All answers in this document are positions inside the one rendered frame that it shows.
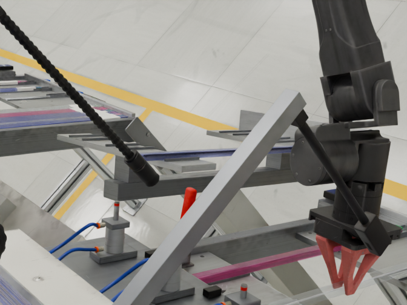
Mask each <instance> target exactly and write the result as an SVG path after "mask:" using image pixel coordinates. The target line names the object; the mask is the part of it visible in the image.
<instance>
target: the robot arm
mask: <svg viewBox="0 0 407 305"><path fill-rule="evenodd" d="M312 4H313V9H314V14H315V17H316V23H317V31H318V36H319V49H320V50H319V60H320V64H321V68H322V73H323V76H322V77H320V81H321V85H322V90H323V95H324V98H325V103H326V107H327V110H328V114H329V124H324V123H322V125H315V126H310V128H311V131H312V132H313V133H314V135H315V137H316V138H317V140H318V141H319V143H320V144H321V146H322V148H323V149H324V150H325V152H326V154H327V155H328V157H329V158H330V160H331V161H332V163H333V165H334V166H335V167H336V170H337V171H338V172H339V174H340V175H341V177H342V179H343V180H344V182H345V183H346V185H347V187H348V188H349V190H350V191H351V193H352V194H353V196H354V197H355V199H356V200H357V202H358V204H359V205H360V207H361V208H362V210H363V211H364V212H365V211H368V212H370V213H373V214H375V215H376V216H377V217H379V212H380V205H381V201H382V194H383V187H384V182H385V175H386V169H387V164H388V157H389V150H390V146H391V141H390V140H389V139H388V138H385V137H382V136H381V134H380V130H363V131H350V129H356V128H371V127H379V126H394V125H398V118H397V111H400V97H399V89H398V86H397V84H396V83H395V79H394V74H393V70H392V65H391V61H385V58H384V55H383V50H382V45H381V42H380V39H379V37H378V36H377V34H376V32H375V29H374V27H373V24H372V21H371V18H370V15H369V11H368V7H367V4H366V0H312ZM368 119H374V120H372V121H362V122H353V121H356V120H368ZM294 139H295V143H294V145H293V147H292V149H291V153H290V167H291V171H292V174H293V176H294V178H295V179H296V180H297V181H298V182H299V183H300V184H302V185H304V186H314V185H325V184H331V183H334V182H333V180H332V178H331V177H330V176H329V174H328V173H327V171H326V169H325V168H324V166H323V165H322V163H321V162H320V160H319V159H318V157H317V156H316V154H315V153H314V151H313V150H312V148H311V147H310V145H309V143H308V142H307V141H306V139H305V138H304V136H303V134H302V133H301V132H300V130H299V129H297V130H296V132H295V135H294ZM308 220H315V222H314V230H313V232H315V233H316V242H317V244H318V246H319V249H320V251H321V253H322V256H323V259H324V261H325V263H326V266H327V268H328V273H329V277H330V279H331V284H334V283H338V282H340V281H344V287H345V295H347V296H348V295H352V294H354V293H355V292H356V290H357V288H358V286H359V285H360V283H361V282H362V280H363V278H364V276H365V275H366V273H367V272H368V270H369V269H370V268H371V266H372V265H373V264H374V263H375V262H376V261H377V259H378V258H379V256H377V255H375V254H372V253H370V251H369V250H368V249H367V247H366V246H365V244H364V243H363V241H362V240H361V238H360V237H359V235H358V234H357V232H356V231H355V229H354V226H355V225H356V223H357V222H358V220H359V219H358V218H357V217H356V215H355V213H354V212H353V211H352V209H351V207H350V206H349V204H348V203H347V201H346V200H345V198H344V197H343V195H342V194H341V192H340V191H339V189H338V187H337V186H336V193H335V197H334V205H332V206H325V207H321V208H314V209H310V210H309V217H308ZM379 220H380V222H381V223H382V225H383V227H384V228H385V229H386V231H387V233H388V234H389V236H390V237H391V239H392V240H396V239H400V236H401V231H402V228H401V227H400V226H397V225H394V224H392V223H389V222H387V221H384V220H381V219H379ZM391 242H392V241H391ZM391 242H390V244H391ZM337 246H342V248H341V253H342V258H341V264H340V268H339V273H338V274H337V268H336V262H335V258H334V252H333V249H334V247H337ZM361 255H365V256H364V258H363V260H362V262H361V264H360V267H359V269H358V271H357V273H356V275H355V277H354V280H353V275H354V271H355V268H356V264H357V260H358V259H359V258H360V256H361Z"/></svg>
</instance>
